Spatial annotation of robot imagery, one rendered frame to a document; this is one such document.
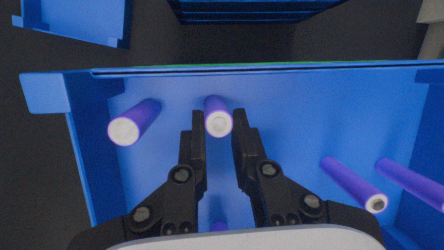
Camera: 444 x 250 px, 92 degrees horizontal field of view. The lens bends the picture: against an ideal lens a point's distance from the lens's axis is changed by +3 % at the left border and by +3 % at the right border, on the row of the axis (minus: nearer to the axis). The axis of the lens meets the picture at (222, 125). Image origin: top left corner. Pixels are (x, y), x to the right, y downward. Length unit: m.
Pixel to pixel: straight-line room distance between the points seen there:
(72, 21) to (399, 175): 0.67
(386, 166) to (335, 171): 0.06
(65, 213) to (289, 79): 0.78
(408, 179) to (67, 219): 0.83
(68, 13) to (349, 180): 0.65
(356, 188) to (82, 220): 0.78
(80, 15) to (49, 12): 0.07
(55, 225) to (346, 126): 0.84
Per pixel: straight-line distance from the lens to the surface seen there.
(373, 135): 0.26
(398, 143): 0.28
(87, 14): 0.65
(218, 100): 0.15
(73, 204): 0.82
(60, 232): 0.90
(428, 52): 0.83
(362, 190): 0.20
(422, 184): 0.25
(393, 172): 0.26
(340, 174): 0.21
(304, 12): 0.51
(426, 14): 0.82
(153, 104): 0.18
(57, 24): 0.68
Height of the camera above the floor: 0.59
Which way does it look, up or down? 73 degrees down
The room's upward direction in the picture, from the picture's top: 163 degrees clockwise
